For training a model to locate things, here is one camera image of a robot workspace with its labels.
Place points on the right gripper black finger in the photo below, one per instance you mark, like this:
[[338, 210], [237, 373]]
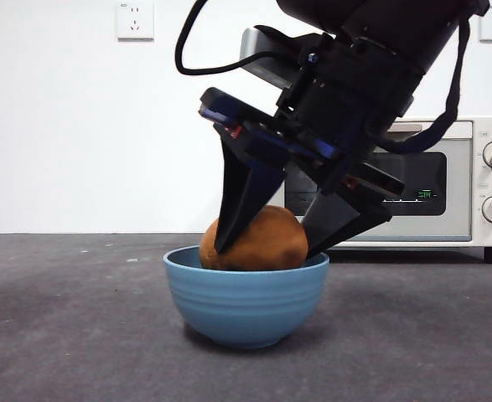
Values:
[[239, 197], [338, 222]]

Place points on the blue ribbed bowl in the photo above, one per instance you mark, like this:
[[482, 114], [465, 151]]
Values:
[[245, 305]]

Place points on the cream Toshiba toaster oven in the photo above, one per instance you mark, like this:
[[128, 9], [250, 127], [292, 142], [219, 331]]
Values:
[[480, 184]]

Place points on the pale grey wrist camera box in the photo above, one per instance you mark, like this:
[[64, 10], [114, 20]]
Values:
[[254, 42]]

